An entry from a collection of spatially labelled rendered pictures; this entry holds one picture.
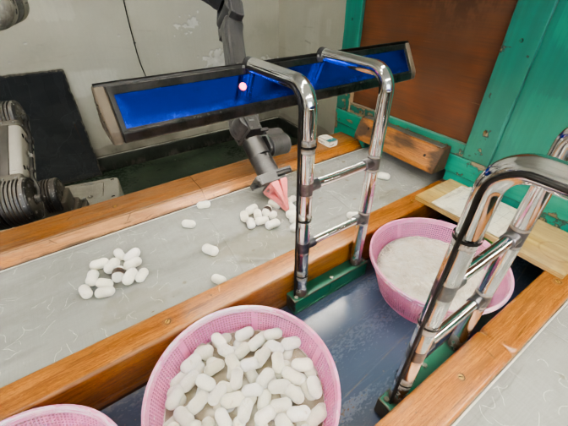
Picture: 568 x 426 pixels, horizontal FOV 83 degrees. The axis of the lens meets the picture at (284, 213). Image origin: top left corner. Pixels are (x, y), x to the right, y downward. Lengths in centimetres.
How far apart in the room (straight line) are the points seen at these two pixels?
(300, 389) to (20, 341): 46
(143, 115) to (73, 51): 218
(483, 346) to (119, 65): 256
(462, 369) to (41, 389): 59
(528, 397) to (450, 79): 70
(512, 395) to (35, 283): 84
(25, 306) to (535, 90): 109
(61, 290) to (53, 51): 206
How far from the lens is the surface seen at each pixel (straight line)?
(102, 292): 69
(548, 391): 65
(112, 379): 60
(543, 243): 86
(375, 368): 64
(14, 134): 120
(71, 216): 91
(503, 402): 61
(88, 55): 267
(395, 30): 107
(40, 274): 82
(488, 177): 30
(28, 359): 68
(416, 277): 71
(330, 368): 52
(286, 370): 54
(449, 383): 56
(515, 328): 67
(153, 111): 50
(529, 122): 90
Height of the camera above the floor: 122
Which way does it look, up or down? 36 degrees down
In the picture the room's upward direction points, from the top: straight up
